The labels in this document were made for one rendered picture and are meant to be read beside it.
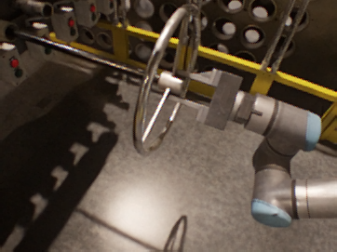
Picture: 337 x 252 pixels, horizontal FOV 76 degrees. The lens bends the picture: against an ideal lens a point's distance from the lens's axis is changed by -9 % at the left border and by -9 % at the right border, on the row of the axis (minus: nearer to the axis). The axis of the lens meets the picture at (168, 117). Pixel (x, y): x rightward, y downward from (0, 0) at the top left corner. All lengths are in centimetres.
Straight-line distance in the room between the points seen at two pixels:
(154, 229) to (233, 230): 42
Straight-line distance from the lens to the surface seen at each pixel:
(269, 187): 58
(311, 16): 231
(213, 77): 56
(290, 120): 55
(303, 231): 154
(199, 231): 131
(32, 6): 102
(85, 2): 130
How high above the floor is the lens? 125
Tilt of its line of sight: 50 degrees down
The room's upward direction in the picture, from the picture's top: 7 degrees clockwise
